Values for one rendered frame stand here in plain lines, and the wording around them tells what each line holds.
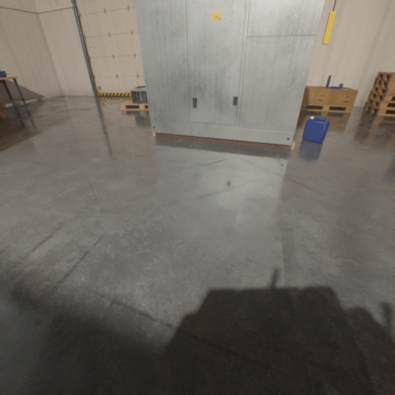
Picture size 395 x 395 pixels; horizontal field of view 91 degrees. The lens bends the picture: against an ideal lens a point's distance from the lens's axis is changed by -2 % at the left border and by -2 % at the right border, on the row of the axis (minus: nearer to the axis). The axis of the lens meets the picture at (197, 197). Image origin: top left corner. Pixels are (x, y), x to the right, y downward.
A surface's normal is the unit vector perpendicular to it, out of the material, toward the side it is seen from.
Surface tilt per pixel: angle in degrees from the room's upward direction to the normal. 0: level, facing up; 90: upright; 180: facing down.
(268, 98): 90
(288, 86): 90
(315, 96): 90
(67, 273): 0
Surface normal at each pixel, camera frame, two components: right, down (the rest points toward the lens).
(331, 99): -0.23, 0.55
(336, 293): -0.01, -0.83
